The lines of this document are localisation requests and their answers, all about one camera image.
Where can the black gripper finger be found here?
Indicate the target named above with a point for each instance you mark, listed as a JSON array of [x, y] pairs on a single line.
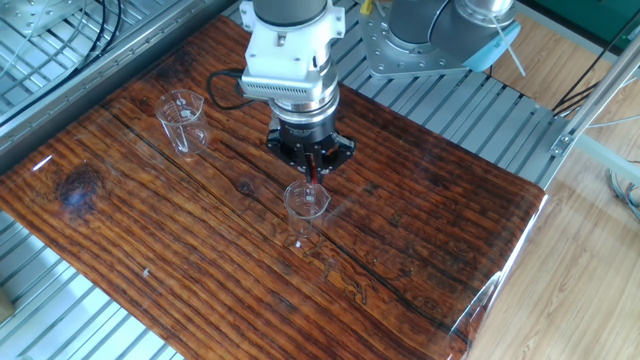
[[337, 150], [285, 150]]

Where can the perforated metal plate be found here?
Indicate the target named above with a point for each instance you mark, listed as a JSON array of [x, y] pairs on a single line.
[[30, 12]]

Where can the glossy wood-grain table mat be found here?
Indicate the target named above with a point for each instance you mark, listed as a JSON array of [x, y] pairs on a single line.
[[350, 250]]

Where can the glass conical flask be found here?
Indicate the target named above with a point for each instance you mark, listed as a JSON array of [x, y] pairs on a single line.
[[182, 125], [306, 210]]

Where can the small yellow tag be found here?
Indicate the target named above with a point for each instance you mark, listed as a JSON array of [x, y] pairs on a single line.
[[366, 6]]

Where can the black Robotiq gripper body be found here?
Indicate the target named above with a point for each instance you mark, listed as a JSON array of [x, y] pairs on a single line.
[[307, 135]]

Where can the white zip tie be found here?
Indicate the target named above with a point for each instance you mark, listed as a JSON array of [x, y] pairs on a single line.
[[510, 47]]

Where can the lower glass conical flask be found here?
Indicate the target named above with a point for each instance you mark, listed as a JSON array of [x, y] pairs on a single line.
[[306, 210]]

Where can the glass dropper with red bulb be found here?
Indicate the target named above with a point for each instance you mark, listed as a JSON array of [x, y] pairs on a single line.
[[311, 170]]

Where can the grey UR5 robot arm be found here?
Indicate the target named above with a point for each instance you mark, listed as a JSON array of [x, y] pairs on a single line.
[[290, 40]]

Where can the grey horizontal frame bar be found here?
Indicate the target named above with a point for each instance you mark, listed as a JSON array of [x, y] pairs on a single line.
[[610, 157]]

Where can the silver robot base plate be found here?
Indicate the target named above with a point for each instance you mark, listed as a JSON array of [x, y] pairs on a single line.
[[400, 60]]

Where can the aluminium frame post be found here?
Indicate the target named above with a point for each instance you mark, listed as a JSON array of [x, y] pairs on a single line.
[[595, 95]]

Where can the upper glass conical flask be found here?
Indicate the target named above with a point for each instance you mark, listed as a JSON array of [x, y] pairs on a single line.
[[182, 125]]

